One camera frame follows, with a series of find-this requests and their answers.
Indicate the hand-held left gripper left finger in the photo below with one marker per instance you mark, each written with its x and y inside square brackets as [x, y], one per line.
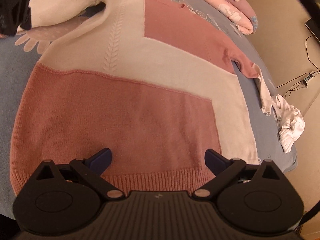
[102, 158]

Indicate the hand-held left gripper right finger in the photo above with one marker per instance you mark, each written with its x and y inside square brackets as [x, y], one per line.
[215, 160]

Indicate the pink and white knit sweater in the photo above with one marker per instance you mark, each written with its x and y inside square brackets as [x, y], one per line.
[125, 105]

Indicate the blue floral bed sheet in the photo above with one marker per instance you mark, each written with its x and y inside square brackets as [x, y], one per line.
[10, 80]

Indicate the white crumpled garment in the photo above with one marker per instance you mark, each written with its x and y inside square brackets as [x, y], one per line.
[290, 125]

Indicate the white power strip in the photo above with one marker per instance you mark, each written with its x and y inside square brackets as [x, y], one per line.
[308, 78]

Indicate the pink floral folded quilt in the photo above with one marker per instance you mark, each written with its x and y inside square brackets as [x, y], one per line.
[240, 20]

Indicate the black flat device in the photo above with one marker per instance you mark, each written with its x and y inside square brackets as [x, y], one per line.
[314, 28]

